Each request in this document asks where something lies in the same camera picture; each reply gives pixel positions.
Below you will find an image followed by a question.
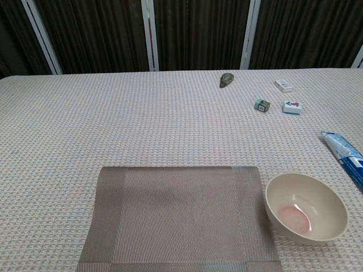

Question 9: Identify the brown woven placemat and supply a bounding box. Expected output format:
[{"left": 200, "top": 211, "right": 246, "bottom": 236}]
[{"left": 75, "top": 165, "right": 284, "bottom": 272}]

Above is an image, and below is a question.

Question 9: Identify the light brown bowl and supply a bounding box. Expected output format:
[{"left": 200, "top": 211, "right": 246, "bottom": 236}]
[{"left": 265, "top": 172, "right": 349, "bottom": 247}]

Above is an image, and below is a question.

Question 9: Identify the beige woven tablecloth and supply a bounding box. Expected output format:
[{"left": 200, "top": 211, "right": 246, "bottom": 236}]
[{"left": 0, "top": 67, "right": 363, "bottom": 272}]

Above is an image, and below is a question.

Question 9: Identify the small green cube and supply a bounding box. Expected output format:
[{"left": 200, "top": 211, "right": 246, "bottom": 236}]
[{"left": 254, "top": 99, "right": 271, "bottom": 112}]

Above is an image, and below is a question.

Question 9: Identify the dark pleated screen panel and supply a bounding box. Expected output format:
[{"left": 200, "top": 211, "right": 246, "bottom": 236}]
[
  {"left": 249, "top": 0, "right": 363, "bottom": 70},
  {"left": 153, "top": 0, "right": 252, "bottom": 71},
  {"left": 0, "top": 0, "right": 53, "bottom": 79},
  {"left": 35, "top": 0, "right": 150, "bottom": 75}
]

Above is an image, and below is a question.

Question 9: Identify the small white barcode box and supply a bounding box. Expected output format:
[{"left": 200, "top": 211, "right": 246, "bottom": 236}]
[{"left": 274, "top": 79, "right": 294, "bottom": 94}]

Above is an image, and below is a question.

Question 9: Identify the white red-printed mahjong tile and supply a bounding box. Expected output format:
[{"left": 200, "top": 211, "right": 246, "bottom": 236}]
[{"left": 281, "top": 100, "right": 303, "bottom": 116}]

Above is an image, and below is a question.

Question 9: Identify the blue white toothpaste tube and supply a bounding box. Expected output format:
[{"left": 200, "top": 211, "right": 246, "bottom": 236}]
[{"left": 320, "top": 130, "right": 363, "bottom": 194}]

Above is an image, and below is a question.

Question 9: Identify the white screen frame post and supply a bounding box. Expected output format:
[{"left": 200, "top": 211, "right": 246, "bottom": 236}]
[
  {"left": 351, "top": 45, "right": 363, "bottom": 69},
  {"left": 240, "top": 0, "right": 261, "bottom": 70},
  {"left": 141, "top": 0, "right": 159, "bottom": 71},
  {"left": 21, "top": 0, "right": 62, "bottom": 75}
]

